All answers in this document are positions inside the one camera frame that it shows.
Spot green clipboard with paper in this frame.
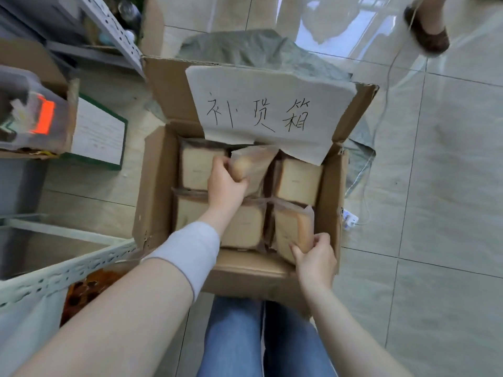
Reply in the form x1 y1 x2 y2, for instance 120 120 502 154
61 93 129 171

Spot clear bin with orange latches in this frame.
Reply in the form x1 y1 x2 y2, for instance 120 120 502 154
0 65 71 154

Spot clear bread packet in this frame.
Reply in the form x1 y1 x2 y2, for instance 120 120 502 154
271 202 316 265
229 144 280 197

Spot green yellow sachets bundle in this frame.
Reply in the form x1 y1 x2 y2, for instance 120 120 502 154
0 96 30 142

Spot person's right hand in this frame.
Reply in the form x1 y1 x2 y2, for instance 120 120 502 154
289 232 338 290

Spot brown bottle carton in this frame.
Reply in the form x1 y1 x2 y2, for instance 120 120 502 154
84 0 166 59

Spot white metal shelf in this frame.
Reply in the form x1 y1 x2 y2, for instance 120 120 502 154
0 214 142 377

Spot white perforated metal rack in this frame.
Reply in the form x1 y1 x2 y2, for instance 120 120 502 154
0 0 146 81

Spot white arm sleeve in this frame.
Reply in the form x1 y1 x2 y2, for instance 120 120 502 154
143 221 221 303

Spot white handwritten paper sheet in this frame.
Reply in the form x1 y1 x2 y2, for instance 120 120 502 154
185 65 358 166

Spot person's blue jeans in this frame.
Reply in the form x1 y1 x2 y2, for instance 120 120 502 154
196 296 337 377

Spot grey green woven sack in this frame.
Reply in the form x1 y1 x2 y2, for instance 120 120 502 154
147 29 378 199

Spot white power strip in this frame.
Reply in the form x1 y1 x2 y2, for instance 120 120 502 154
341 207 360 231

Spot orange packet with dark pieces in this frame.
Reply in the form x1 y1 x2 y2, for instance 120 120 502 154
59 269 127 327

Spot pile of bread packets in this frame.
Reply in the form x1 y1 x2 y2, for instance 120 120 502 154
172 139 325 250

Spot green plastic bottle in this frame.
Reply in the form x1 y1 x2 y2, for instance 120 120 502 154
117 0 142 24

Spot brown cardboard box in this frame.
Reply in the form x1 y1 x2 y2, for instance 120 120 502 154
132 55 380 318

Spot person's left hand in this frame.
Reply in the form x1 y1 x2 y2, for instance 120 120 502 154
206 154 250 218

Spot person's left forearm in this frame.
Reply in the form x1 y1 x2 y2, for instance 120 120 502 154
12 209 236 377

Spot person's right forearm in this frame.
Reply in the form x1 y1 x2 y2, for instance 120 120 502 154
300 280 413 377

